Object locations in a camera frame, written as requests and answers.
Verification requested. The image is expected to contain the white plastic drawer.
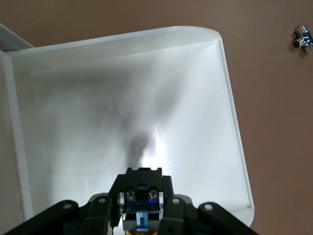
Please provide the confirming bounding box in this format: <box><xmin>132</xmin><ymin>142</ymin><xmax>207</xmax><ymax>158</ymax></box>
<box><xmin>4</xmin><ymin>24</ymin><xmax>255</xmax><ymax>228</ymax></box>

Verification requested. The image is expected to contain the chrome metal fitting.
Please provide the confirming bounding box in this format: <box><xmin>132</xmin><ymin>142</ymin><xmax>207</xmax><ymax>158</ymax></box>
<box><xmin>291</xmin><ymin>24</ymin><xmax>313</xmax><ymax>53</ymax></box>

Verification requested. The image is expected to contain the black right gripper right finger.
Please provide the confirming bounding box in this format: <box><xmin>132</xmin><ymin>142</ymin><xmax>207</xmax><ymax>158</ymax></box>
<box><xmin>158</xmin><ymin>175</ymin><xmax>260</xmax><ymax>235</ymax></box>

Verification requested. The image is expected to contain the white drawer cabinet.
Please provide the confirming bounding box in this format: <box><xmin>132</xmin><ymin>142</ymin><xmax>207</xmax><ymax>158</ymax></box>
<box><xmin>0</xmin><ymin>23</ymin><xmax>34</xmax><ymax>235</ymax></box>

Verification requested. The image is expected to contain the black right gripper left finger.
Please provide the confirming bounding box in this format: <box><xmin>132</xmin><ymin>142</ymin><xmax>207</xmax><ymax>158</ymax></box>
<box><xmin>0</xmin><ymin>174</ymin><xmax>128</xmax><ymax>235</ymax></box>

